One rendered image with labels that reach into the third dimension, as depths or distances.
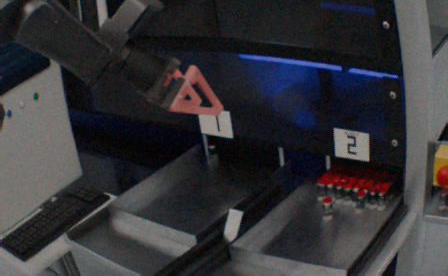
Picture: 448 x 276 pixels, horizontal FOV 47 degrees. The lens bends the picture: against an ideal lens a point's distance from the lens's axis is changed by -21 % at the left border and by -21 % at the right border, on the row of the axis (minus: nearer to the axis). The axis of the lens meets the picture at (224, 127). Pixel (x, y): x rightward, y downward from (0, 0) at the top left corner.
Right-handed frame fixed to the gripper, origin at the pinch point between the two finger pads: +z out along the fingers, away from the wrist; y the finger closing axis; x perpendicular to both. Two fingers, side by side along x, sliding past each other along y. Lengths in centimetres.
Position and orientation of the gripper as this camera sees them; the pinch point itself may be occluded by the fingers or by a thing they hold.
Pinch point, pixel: (205, 105)
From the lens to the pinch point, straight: 93.5
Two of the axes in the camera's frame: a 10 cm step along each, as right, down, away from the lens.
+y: -3.4, -1.4, 9.3
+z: 8.0, 4.7, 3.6
